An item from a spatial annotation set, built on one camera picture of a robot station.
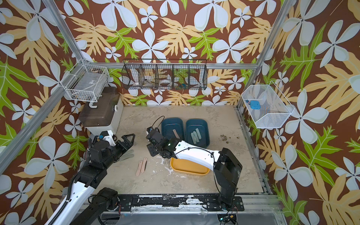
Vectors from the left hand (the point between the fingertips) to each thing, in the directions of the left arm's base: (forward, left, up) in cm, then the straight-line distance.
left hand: (132, 137), depth 74 cm
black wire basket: (+47, -15, +7) cm, 50 cm away
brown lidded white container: (+21, +24, -6) cm, 33 cm away
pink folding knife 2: (-6, -3, -23) cm, 24 cm away
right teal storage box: (+24, -42, -20) cm, 53 cm away
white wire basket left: (+33, +34, +10) cm, 48 cm away
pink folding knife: (+16, -23, -22) cm, 36 cm away
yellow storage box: (-8, -31, -22) cm, 39 cm away
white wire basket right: (+20, -79, +3) cm, 81 cm away
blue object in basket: (+23, -73, +2) cm, 76 cm away
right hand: (0, -8, -9) cm, 12 cm away
